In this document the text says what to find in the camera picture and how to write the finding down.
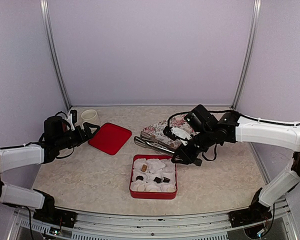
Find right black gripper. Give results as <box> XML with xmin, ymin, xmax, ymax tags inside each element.
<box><xmin>171</xmin><ymin>127</ymin><xmax>216</xmax><ymax>164</ymax></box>

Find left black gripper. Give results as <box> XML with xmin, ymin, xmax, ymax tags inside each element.
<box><xmin>55</xmin><ymin>121</ymin><xmax>100</xmax><ymax>150</ymax></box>

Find red tin lid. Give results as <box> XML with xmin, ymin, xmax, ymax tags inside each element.
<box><xmin>88</xmin><ymin>122</ymin><xmax>132</xmax><ymax>156</ymax></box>

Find small black chocolate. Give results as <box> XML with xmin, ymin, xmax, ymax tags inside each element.
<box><xmin>162</xmin><ymin>177</ymin><xmax>171</xmax><ymax>183</ymax></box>

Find dark chocolate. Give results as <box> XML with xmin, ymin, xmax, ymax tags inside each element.
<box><xmin>153</xmin><ymin>177</ymin><xmax>162</xmax><ymax>184</ymax></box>

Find brown chocolate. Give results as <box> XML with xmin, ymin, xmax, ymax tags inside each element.
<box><xmin>140</xmin><ymin>164</ymin><xmax>148</xmax><ymax>173</ymax></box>

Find steel serving tongs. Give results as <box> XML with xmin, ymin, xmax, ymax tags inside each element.
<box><xmin>133</xmin><ymin>136</ymin><xmax>176</xmax><ymax>156</ymax></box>

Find black round chocolate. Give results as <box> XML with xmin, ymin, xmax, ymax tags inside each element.
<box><xmin>135</xmin><ymin>175</ymin><xmax>144</xmax><ymax>181</ymax></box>

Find white round chocolate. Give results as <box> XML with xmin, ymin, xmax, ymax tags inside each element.
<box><xmin>137</xmin><ymin>185</ymin><xmax>146</xmax><ymax>192</ymax></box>

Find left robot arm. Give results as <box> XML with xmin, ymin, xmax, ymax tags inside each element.
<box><xmin>0</xmin><ymin>113</ymin><xmax>100</xmax><ymax>223</ymax></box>

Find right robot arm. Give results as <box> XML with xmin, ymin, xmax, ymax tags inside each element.
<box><xmin>164</xmin><ymin>104</ymin><xmax>300</xmax><ymax>222</ymax></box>

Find red chocolate tin box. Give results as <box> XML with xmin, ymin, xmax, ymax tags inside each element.
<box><xmin>129</xmin><ymin>154</ymin><xmax>178</xmax><ymax>200</ymax></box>

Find cream ribbed mug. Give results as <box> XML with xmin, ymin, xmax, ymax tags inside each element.
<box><xmin>81</xmin><ymin>109</ymin><xmax>100</xmax><ymax>125</ymax></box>

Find floral tray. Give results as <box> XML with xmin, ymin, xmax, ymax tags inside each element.
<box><xmin>140</xmin><ymin>114</ymin><xmax>196</xmax><ymax>150</ymax></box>

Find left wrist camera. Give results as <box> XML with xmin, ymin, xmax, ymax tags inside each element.
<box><xmin>55</xmin><ymin>109</ymin><xmax>78</xmax><ymax>131</ymax></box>

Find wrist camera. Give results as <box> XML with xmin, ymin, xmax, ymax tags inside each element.
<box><xmin>163</xmin><ymin>126</ymin><xmax>192</xmax><ymax>146</ymax></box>
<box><xmin>55</xmin><ymin>109</ymin><xmax>78</xmax><ymax>131</ymax></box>

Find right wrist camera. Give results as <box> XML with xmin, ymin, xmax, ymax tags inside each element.
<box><xmin>163</xmin><ymin>126</ymin><xmax>192</xmax><ymax>146</ymax></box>

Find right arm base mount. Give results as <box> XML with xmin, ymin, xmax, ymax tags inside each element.
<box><xmin>228</xmin><ymin>208</ymin><xmax>272</xmax><ymax>228</ymax></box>

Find right aluminium frame post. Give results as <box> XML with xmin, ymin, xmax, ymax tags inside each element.
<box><xmin>231</xmin><ymin>0</ymin><xmax>262</xmax><ymax>110</ymax></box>

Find aluminium frame post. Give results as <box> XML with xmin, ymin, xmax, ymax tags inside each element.
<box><xmin>231</xmin><ymin>0</ymin><xmax>262</xmax><ymax>110</ymax></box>
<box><xmin>39</xmin><ymin>0</ymin><xmax>72</xmax><ymax>111</ymax></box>

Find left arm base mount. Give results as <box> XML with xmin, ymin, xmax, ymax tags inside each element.
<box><xmin>33</xmin><ymin>208</ymin><xmax>78</xmax><ymax>229</ymax></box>

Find front aluminium rail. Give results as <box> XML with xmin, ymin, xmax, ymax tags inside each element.
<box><xmin>8</xmin><ymin>199</ymin><xmax>300</xmax><ymax>240</ymax></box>

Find left aluminium frame post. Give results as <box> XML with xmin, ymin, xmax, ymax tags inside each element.
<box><xmin>39</xmin><ymin>0</ymin><xmax>72</xmax><ymax>111</ymax></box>

